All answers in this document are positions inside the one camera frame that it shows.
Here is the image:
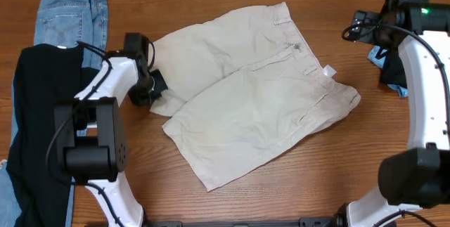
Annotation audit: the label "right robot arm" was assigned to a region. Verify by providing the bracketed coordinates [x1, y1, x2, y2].
[331, 0, 449, 226]

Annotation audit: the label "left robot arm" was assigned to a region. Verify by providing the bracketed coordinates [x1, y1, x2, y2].
[49, 33, 168, 227]

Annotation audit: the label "light blue folded garment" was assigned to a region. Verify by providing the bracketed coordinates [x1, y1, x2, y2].
[368, 46, 409, 98]

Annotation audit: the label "light blue denim jeans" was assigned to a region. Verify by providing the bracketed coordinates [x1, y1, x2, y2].
[1, 0, 108, 226]

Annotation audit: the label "black folded shorts with logo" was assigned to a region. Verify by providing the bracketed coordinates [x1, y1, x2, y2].
[380, 50, 407, 88]

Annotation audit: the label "black garment on left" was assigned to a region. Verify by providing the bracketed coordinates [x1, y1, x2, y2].
[6, 44, 98, 227]

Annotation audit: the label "beige khaki shorts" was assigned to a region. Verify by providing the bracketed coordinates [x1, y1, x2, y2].
[151, 3, 361, 190]

